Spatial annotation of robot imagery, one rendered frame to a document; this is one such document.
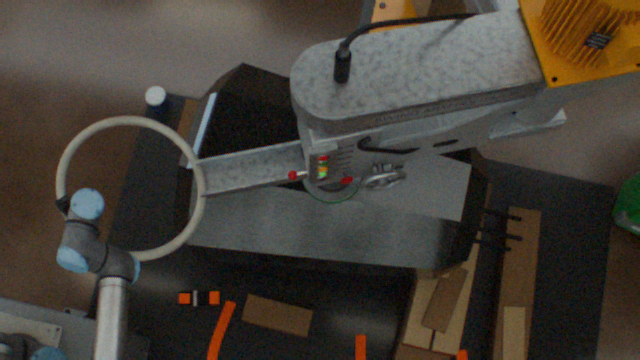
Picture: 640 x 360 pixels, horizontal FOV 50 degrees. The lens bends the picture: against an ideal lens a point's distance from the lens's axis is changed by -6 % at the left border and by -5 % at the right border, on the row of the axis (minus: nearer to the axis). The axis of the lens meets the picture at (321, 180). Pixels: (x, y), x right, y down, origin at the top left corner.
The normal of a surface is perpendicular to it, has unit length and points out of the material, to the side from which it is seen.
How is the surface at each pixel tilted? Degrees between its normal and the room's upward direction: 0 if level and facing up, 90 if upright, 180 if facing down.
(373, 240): 45
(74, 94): 0
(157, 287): 0
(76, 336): 0
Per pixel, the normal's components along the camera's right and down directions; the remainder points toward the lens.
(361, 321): 0.02, -0.29
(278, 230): -0.12, 0.46
